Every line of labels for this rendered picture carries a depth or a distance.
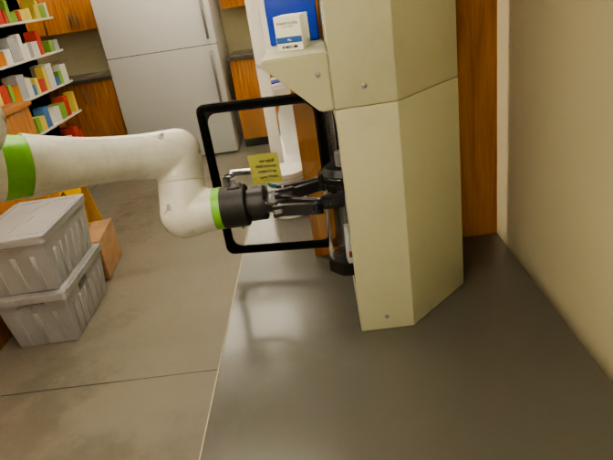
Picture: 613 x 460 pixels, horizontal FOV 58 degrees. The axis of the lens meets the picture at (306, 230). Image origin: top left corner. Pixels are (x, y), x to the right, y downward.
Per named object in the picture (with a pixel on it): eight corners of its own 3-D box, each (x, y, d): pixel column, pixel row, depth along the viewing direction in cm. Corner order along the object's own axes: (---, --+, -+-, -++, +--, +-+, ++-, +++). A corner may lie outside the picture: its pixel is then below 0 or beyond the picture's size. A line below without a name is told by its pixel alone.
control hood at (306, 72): (327, 78, 126) (321, 33, 122) (335, 110, 97) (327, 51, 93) (277, 86, 127) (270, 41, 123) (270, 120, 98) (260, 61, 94)
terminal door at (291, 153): (341, 246, 143) (321, 89, 126) (227, 254, 148) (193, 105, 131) (341, 245, 143) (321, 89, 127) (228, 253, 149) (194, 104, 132)
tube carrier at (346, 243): (372, 247, 130) (366, 160, 121) (377, 269, 120) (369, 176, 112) (327, 252, 131) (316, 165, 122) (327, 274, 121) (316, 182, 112)
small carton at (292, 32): (311, 45, 105) (306, 11, 103) (304, 48, 101) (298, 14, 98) (285, 47, 107) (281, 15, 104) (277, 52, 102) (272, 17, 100)
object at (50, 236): (101, 241, 342) (85, 192, 329) (63, 292, 287) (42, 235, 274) (36, 250, 344) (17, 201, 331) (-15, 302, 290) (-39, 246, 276)
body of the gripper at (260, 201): (244, 194, 115) (287, 189, 114) (248, 181, 123) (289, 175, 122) (251, 227, 118) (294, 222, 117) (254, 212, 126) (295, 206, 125)
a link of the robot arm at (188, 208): (173, 238, 128) (157, 244, 117) (164, 183, 127) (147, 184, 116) (233, 230, 127) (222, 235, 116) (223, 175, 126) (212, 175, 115)
